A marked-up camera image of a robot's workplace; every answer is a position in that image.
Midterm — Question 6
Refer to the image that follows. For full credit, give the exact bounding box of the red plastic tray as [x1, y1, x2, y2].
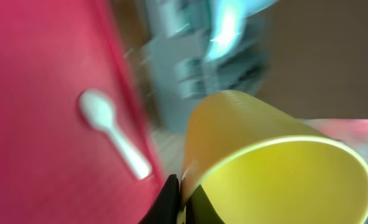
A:
[0, 0, 164, 223]

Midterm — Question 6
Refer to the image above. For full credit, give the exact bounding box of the yellow cup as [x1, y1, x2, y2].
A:
[181, 90, 368, 223]

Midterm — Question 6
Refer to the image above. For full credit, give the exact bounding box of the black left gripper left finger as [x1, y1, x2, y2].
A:
[139, 174, 180, 224]

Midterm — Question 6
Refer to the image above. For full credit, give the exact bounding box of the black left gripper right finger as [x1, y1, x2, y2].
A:
[186, 185, 224, 224]

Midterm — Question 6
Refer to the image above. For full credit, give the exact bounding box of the white plastic spoon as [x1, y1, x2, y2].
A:
[78, 89, 152, 180]

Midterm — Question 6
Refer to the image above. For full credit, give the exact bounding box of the grey dishwasher rack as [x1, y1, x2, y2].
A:
[143, 0, 271, 133]

